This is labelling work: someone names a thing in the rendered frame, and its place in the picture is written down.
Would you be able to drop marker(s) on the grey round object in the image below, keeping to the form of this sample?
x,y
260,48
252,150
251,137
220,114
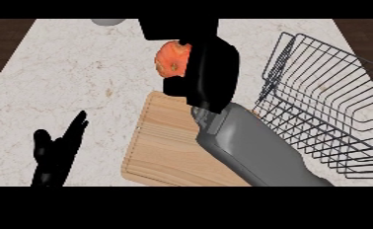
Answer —
x,y
108,21

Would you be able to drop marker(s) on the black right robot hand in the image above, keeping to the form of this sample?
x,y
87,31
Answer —
x,y
214,65

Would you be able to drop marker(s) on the wooden cutting board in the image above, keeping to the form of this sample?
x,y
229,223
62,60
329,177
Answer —
x,y
167,144

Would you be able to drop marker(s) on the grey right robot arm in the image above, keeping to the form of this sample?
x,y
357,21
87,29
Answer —
x,y
252,147

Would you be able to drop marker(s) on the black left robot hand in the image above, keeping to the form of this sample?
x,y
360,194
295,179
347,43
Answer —
x,y
56,157

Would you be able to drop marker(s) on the orange squash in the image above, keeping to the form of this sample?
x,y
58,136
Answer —
x,y
171,59

